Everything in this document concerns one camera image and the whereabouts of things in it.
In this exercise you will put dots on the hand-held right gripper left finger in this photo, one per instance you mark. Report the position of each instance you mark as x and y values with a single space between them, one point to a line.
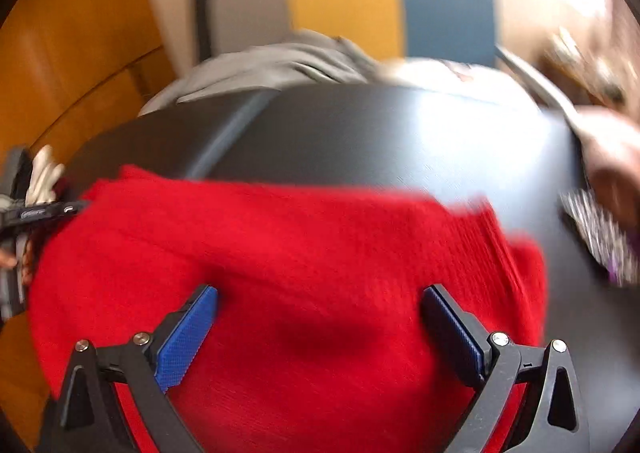
185 340

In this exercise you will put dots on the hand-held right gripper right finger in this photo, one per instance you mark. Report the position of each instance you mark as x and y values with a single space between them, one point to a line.
462 333

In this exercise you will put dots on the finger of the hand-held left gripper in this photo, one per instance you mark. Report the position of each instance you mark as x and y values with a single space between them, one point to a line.
40 213

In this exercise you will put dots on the red knit sweater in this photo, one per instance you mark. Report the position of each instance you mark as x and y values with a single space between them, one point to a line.
300 258

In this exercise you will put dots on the person's left hand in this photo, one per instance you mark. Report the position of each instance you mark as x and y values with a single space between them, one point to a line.
6 260

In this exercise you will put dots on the white cloth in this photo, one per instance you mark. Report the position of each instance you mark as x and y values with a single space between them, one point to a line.
45 173

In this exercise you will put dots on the orange wooden cabinet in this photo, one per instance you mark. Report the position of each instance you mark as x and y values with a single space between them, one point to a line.
75 33

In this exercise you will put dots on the leopard print cloth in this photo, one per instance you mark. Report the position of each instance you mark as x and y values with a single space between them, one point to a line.
600 233

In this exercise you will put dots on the white printed cushion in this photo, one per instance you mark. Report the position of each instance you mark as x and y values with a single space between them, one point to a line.
490 88

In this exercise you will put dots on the grey hoodie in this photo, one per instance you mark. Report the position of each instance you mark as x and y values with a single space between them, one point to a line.
260 65

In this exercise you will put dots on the grey yellow blue armchair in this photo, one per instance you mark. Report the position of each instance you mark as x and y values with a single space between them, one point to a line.
345 3

